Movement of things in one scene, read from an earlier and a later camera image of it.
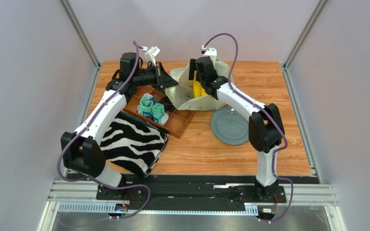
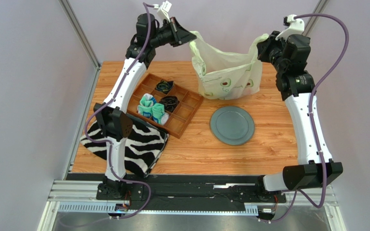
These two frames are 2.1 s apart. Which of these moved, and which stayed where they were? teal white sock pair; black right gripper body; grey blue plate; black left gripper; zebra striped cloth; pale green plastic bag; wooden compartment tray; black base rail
Moved: black right gripper body; black left gripper; pale green plastic bag
Stayed: zebra striped cloth; wooden compartment tray; teal white sock pair; grey blue plate; black base rail
